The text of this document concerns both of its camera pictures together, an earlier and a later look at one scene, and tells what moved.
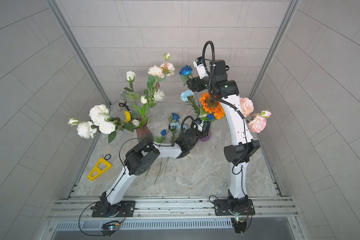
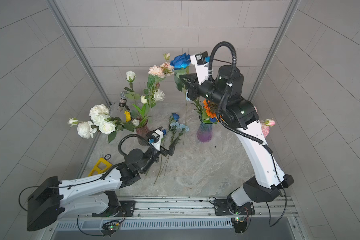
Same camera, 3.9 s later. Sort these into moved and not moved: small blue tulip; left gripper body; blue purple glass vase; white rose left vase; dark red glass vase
Moved: dark red glass vase; left gripper body
Not moved: small blue tulip; blue purple glass vase; white rose left vase
